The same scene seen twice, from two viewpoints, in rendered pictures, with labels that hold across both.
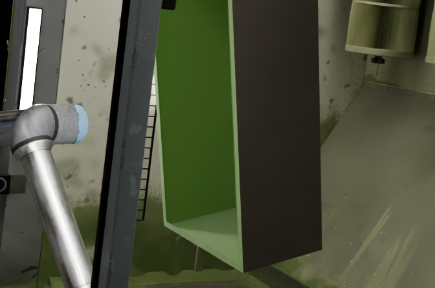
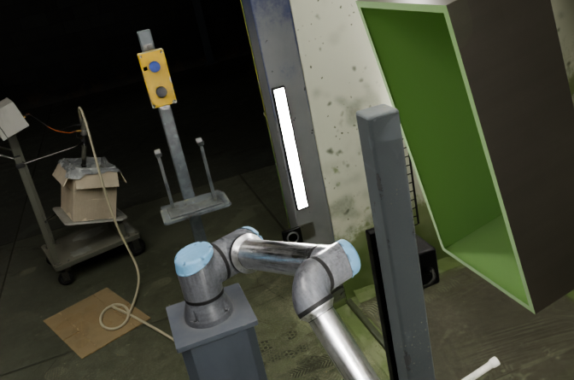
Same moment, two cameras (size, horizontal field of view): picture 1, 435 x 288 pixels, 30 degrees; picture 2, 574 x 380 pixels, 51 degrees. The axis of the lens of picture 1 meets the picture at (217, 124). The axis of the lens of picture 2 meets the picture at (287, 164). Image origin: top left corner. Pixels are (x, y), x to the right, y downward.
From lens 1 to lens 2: 97 cm
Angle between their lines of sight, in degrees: 20
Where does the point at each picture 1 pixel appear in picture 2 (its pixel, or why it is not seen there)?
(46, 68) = (303, 133)
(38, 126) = (315, 291)
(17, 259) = not seen: hidden behind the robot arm
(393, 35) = not seen: outside the picture
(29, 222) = not seen: hidden behind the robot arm
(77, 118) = (348, 260)
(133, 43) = (401, 345)
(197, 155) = (457, 184)
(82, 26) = (322, 86)
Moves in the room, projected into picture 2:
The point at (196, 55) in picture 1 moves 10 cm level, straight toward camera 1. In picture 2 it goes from (436, 99) to (436, 105)
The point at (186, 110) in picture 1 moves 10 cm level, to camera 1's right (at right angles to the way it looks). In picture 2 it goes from (437, 150) to (462, 148)
